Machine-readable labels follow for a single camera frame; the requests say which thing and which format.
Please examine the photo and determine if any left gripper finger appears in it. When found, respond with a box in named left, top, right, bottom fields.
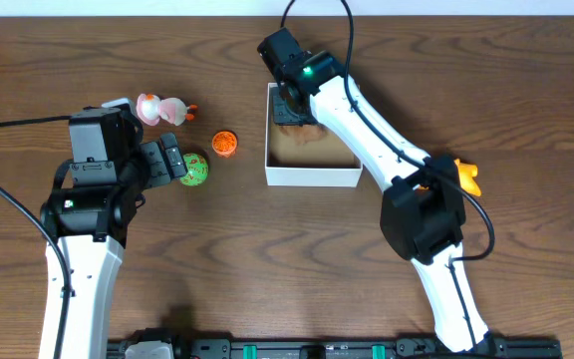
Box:
left=160, top=133, right=187, bottom=179
left=140, top=142, right=171, bottom=188

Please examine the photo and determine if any green number ball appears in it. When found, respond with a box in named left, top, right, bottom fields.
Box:
left=179, top=153, right=209, bottom=186

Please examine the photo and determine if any orange ribbed round toy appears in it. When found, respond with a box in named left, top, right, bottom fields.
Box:
left=211, top=131, right=238, bottom=158

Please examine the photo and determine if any white pink duck toy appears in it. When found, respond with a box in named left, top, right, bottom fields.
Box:
left=136, top=94, right=198, bottom=126

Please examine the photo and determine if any brown plush toy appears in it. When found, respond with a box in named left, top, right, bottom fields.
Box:
left=279, top=125, right=327, bottom=146

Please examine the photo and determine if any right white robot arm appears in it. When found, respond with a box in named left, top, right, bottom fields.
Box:
left=257, top=28, right=488, bottom=353

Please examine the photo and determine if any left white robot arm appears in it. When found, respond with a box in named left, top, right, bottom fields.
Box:
left=39, top=100, right=187, bottom=358

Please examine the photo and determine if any white cardboard box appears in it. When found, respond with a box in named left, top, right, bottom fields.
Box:
left=264, top=83, right=363, bottom=187

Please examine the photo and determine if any right black cable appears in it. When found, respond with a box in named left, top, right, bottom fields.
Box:
left=280, top=0, right=496, bottom=350

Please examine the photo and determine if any black cable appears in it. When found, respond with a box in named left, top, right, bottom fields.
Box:
left=280, top=0, right=496, bottom=350
left=0, top=115, right=74, bottom=359

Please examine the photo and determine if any left black cable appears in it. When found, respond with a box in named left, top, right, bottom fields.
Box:
left=0, top=115, right=74, bottom=359

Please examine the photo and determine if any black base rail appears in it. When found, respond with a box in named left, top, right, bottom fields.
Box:
left=106, top=334, right=563, bottom=359

